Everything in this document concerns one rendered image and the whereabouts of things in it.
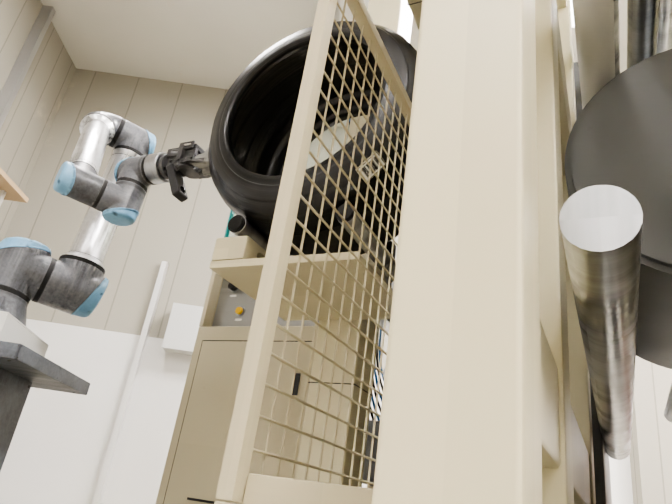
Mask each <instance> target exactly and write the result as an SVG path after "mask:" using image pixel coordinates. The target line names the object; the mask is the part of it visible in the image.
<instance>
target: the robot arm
mask: <svg viewBox="0 0 672 504"><path fill-rule="evenodd" d="M79 130H80V134H81V135H80V137H79V140H78V142H77V144H76V147H75V149H74V151H73V154H72V156H71V158H70V161H69V162H68V161H66V162H64V163H63V164H62V166H61V167H60V169H59V171H58V174H57V176H56V178H55V181H54V184H53V189H54V190H55V191H56V192H58V193H60V194H61V195H63V196H67V197H69V198H72V199H74V200H76V201H78V202H81V203H83V204H85V205H88V206H89V208H88V210H87V212H86V215H85V217H84V219H83V221H82V224H81V226H80V228H79V230H78V233H77V235H76V237H75V239H74V242H73V244H72V246H71V248H70V251H69V252H67V253H64V254H61V255H60V257H59V260H57V259H54V258H52V257H51V250H50V249H49V248H48V247H47V246H46V245H44V244H42V243H40V242H38V241H35V240H30V239H28V238H23V237H9V238H5V239H3V240H2V241H1V242H0V311H4V312H9V313H10V314H11V315H13V316H14V317H15V318H16V319H18V320H19V321H20V322H21V323H22V324H24V325H25V326H26V319H27V306H28V304H29V302H30V301H33V302H36V303H39V304H42V305H45V306H48V307H51V308H54V309H56V310H59V311H62V312H65V313H68V314H71V315H75V316H79V317H83V318H84V317H88V316H89V315H90V314H91V313H92V312H93V311H94V309H95V308H96V307H97V305H98V303H99V302H100V300H101V298H102V296H103V294H104V293H105V290H106V288H107V286H108V283H109V280H108V279H107V278H104V274H105V271H106V270H105V268H104V266H103V264H102V263H103V260H104V258H105V255H106V253H107V251H108V248H109V246H110V243H111V241H112V238H113V236H114V234H115V231H116V229H117V226H130V225H132V224H134V222H135V221H136V218H137V216H138V215H139V211H140V209H141V206H142V203H143V201H144V198H145V196H146V193H147V191H148V188H149V186H150V185H156V184H161V183H168V182H169V183H170V188H171V192H172V195H173V196H174V197H175V198H177V199H178V200H179V201H180V202H184V201H185V200H187V199H188V196H187V191H186V187H185V183H184V179H183V177H187V178H190V179H198V178H199V179H204V178H210V177H211V174H210V169H209V162H208V151H209V147H208V148H207V150H206V151H204V150H203V149H202V148H201V147H200V146H199V145H198V144H197V143H196V144H194V143H195V140H194V141H189V142H183V143H180V146H179V147H178V148H172V149H168V152H167V153H166V152H159V153H154V150H155V146H156V137H155V135H154V134H152V133H150V132H148V130H146V129H143V128H141V127H139V126H137V125H135V124H133V123H131V122H129V121H128V120H125V119H123V118H122V117H120V116H118V115H115V114H112V113H108V112H102V111H96V112H91V113H89V114H87V115H85V116H84V117H83V119H82V120H81V123H80V126H79ZM187 143H191V144H190V145H185V146H184V144H187ZM106 145H108V146H110V147H112V148H114V150H113V154H112V156H111V159H110V161H109V163H108V165H107V168H106V170H105V172H104V174H103V177H100V176H98V173H99V169H100V166H101V162H102V159H103V155H104V152H105V149H106Z"/></svg>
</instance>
